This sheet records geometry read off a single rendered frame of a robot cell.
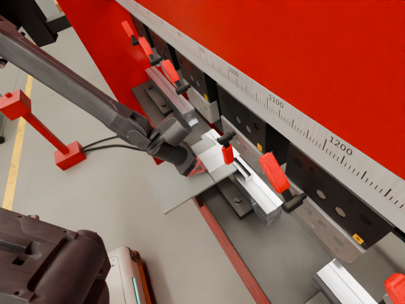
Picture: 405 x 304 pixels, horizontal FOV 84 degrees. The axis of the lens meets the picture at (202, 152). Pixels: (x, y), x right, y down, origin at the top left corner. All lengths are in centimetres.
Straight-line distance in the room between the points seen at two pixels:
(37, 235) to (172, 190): 49
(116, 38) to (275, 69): 115
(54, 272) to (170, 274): 147
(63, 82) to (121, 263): 117
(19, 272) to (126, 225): 172
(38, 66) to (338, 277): 81
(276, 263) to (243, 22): 62
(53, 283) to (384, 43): 33
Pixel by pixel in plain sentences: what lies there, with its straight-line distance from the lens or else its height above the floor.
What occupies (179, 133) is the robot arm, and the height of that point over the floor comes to 121.
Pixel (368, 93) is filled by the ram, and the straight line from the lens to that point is 23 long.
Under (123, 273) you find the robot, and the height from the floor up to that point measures 28.
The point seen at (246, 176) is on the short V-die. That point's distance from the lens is 71.
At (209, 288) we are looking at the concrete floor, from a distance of 164.
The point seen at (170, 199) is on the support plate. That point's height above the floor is 100.
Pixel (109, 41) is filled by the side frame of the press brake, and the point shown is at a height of 116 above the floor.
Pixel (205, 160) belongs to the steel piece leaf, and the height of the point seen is 100.
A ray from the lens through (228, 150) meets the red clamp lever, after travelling 51.
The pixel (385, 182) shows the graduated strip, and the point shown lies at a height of 139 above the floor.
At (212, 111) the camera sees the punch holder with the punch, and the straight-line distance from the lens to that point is 57.
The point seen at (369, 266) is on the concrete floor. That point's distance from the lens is 176.
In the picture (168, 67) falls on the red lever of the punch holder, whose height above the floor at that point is 130.
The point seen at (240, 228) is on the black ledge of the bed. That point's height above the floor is 88.
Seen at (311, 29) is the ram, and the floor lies 150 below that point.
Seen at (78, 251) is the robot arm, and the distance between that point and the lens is 29.
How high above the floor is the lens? 160
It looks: 50 degrees down
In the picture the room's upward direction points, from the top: 18 degrees counter-clockwise
